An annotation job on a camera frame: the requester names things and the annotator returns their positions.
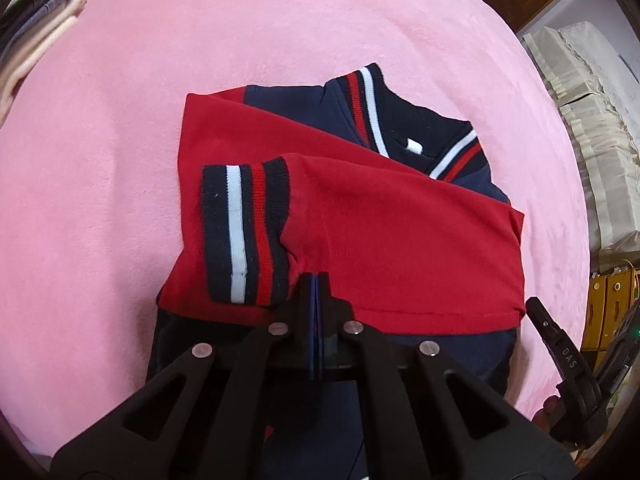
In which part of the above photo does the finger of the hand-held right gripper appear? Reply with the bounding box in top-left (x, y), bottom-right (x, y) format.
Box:
top-left (525, 297), bottom-right (576, 358)

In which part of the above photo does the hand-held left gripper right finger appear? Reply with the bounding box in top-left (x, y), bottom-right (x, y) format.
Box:
top-left (317, 273), bottom-right (577, 480)

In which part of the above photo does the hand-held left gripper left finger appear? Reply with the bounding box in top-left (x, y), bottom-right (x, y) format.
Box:
top-left (50, 273), bottom-right (317, 480)

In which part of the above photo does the red and navy jacket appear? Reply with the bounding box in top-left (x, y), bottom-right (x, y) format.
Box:
top-left (146, 62), bottom-right (526, 480)

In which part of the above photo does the stack of folded clothes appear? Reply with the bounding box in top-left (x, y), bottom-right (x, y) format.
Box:
top-left (0, 0), bottom-right (89, 123)

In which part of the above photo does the person's right hand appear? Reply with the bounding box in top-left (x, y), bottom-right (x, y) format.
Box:
top-left (531, 394), bottom-right (566, 433)

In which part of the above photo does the yellow wooden cabinet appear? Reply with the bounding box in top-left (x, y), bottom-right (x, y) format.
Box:
top-left (581, 265), bottom-right (640, 357)

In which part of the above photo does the white lace-covered furniture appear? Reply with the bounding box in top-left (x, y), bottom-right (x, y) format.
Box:
top-left (520, 20), bottom-right (640, 252)

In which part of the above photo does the pink fleece bed blanket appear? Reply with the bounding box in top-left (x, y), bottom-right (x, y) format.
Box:
top-left (0, 0), bottom-right (592, 461)

